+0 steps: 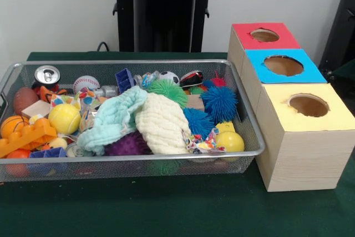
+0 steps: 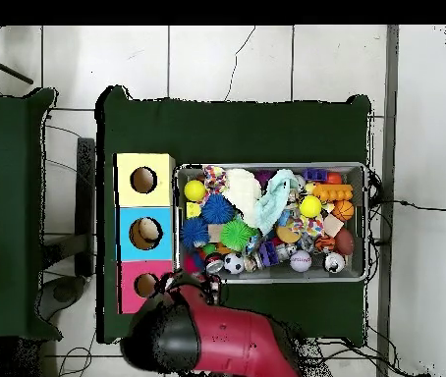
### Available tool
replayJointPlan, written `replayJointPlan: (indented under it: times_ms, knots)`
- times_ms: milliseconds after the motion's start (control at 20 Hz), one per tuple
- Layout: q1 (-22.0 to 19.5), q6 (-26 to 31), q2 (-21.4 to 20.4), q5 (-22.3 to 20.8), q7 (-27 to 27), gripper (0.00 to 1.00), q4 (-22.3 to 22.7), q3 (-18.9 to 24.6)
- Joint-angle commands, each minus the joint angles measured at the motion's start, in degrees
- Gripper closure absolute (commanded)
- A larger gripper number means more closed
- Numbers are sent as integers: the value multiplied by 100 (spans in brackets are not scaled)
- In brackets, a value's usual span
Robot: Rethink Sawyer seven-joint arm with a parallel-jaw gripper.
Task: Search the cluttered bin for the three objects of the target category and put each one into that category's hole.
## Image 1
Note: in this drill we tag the blue and white packet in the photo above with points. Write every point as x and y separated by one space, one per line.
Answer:
147 79

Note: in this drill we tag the wooden box with three holes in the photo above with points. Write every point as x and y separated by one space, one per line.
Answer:
305 159

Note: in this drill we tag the silver mesh bin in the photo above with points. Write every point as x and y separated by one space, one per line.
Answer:
124 167

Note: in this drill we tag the black chair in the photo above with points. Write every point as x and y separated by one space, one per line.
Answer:
341 26

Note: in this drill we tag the large blue spiky ball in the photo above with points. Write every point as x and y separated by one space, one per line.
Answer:
219 102

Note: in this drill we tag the green spiky ball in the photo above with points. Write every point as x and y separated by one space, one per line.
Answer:
166 90

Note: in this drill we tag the dark green side table cloth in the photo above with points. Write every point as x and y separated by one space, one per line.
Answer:
346 71

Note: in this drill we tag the cream white cloth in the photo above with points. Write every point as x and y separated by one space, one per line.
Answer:
161 126

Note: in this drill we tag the mint green cloth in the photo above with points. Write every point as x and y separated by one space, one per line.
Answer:
116 115

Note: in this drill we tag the white baseball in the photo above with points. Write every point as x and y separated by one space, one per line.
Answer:
86 83

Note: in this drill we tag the silver topped soda can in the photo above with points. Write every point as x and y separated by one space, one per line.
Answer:
47 74

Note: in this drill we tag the yellow tennis ball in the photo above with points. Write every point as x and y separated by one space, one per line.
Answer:
64 119

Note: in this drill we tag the brown toy football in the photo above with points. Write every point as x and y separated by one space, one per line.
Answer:
24 99

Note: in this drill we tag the orange toy building brick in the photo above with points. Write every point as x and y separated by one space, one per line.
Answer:
27 138

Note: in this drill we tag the orange toy basketball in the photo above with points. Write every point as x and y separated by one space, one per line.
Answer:
12 126

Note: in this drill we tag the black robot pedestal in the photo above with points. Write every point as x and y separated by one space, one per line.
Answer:
163 12

